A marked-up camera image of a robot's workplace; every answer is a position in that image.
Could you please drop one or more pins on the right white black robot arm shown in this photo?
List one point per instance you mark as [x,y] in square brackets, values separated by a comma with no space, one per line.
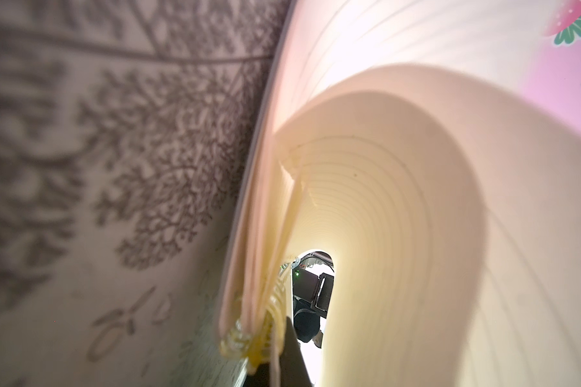
[313,279]

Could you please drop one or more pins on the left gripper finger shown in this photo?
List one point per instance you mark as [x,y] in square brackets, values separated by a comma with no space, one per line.
[288,368]

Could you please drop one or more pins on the white spiral notebook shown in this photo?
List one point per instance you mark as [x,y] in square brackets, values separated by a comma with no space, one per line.
[393,138]

